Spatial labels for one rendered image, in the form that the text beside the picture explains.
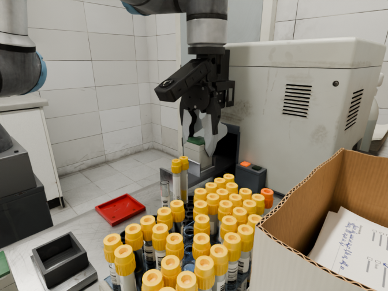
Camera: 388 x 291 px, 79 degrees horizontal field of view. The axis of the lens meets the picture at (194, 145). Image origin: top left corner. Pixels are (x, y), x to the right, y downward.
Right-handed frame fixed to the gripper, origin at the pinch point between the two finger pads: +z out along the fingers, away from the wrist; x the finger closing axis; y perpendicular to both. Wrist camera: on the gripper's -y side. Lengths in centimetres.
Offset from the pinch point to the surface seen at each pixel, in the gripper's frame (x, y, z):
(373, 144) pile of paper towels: -24, 54, 7
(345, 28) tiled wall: 13, 141, -35
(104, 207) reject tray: 6.6, -18.9, 8.8
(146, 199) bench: 3.4, -11.4, 9.0
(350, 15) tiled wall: 12, 141, -42
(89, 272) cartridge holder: -7.2, -27.3, 7.6
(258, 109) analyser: -8.4, 9.0, -8.3
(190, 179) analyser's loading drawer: -2.1, -4.4, 5.0
